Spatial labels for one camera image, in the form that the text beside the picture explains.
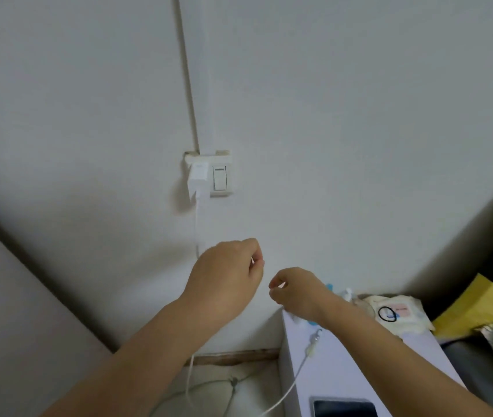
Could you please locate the person's left hand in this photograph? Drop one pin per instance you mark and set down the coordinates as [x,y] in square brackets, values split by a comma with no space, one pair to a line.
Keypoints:
[222,282]

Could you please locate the person's right hand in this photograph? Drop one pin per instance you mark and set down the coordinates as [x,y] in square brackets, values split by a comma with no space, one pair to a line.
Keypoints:
[303,295]

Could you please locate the person's right thumb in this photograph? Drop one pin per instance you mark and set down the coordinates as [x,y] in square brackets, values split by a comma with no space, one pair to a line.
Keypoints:
[277,295]

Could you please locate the person's left thumb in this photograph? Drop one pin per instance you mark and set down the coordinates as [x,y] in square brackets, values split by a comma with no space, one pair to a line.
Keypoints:
[257,270]

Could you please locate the person's right forearm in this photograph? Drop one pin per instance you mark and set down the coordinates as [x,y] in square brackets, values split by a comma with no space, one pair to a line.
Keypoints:
[398,369]

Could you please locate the person's left forearm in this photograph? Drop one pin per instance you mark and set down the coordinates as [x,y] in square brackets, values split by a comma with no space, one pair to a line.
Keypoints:
[138,364]

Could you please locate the small white bottle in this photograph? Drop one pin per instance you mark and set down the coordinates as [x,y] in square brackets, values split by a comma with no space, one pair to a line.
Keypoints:
[349,295]

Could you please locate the brown wooden baseboard strip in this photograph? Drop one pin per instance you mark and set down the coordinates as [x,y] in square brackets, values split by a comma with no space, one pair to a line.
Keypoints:
[238,356]

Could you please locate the white bedside cabinet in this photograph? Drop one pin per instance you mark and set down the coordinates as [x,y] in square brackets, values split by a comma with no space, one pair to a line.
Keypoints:
[337,369]

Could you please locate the white charger adapter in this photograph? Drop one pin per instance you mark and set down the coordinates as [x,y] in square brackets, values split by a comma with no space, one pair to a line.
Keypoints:
[198,180]

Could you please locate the black smartphone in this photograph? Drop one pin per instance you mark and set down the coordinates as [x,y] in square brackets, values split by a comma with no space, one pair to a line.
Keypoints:
[342,408]

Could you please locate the white wet wipes packet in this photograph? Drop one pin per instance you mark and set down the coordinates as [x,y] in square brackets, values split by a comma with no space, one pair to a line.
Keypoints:
[411,319]

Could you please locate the yellow paper envelope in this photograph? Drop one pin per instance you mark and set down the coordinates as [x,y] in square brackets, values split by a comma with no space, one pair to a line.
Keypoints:
[476,306]

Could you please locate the dark grey sofa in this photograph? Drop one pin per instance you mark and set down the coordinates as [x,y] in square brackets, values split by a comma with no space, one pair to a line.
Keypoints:
[485,377]

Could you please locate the white wall socket switch plate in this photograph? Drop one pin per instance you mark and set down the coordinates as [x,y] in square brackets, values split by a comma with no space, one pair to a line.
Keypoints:
[221,175]

